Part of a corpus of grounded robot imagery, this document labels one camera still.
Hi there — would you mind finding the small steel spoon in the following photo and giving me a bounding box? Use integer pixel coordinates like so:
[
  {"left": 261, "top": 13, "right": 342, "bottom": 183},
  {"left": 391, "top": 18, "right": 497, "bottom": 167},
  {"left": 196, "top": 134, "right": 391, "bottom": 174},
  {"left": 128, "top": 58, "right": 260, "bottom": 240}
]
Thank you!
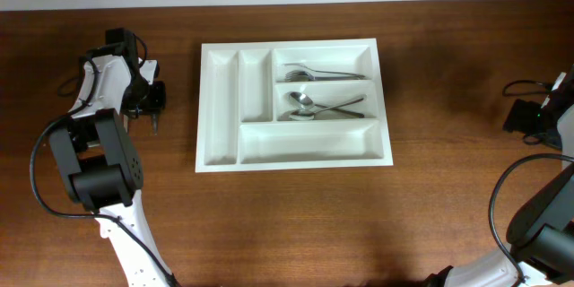
[{"left": 151, "top": 114, "right": 159, "bottom": 135}]

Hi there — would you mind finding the steel fork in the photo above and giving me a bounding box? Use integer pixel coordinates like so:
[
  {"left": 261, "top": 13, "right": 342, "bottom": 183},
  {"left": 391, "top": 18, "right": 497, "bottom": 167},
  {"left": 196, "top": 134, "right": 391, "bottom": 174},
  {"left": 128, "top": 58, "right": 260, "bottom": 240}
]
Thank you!
[
  {"left": 283, "top": 70, "right": 368, "bottom": 82},
  {"left": 282, "top": 63, "right": 367, "bottom": 79},
  {"left": 283, "top": 71, "right": 367, "bottom": 83}
]

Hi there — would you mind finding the steel tablespoon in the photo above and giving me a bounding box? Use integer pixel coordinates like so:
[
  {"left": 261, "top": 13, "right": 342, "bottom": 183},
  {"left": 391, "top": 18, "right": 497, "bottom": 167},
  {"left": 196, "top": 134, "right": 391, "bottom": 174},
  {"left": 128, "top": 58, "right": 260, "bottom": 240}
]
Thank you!
[
  {"left": 288, "top": 93, "right": 366, "bottom": 122},
  {"left": 288, "top": 91, "right": 366, "bottom": 119}
]

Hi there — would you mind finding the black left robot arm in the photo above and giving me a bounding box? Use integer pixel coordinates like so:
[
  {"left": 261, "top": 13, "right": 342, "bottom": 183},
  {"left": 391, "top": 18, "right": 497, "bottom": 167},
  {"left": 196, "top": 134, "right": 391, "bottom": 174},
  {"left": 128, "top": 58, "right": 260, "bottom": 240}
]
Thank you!
[{"left": 42, "top": 28, "right": 178, "bottom": 286}]

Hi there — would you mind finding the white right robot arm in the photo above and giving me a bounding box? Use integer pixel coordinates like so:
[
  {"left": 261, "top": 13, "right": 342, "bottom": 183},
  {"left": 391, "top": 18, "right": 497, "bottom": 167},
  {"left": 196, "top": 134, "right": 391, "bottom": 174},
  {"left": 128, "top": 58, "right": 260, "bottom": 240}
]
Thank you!
[{"left": 422, "top": 105, "right": 573, "bottom": 287}]

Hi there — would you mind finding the white cutlery tray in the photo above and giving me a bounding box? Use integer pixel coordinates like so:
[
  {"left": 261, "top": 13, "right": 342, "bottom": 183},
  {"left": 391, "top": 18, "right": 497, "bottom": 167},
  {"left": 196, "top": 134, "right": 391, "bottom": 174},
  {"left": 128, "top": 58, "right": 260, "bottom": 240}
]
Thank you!
[{"left": 196, "top": 39, "right": 393, "bottom": 172}]

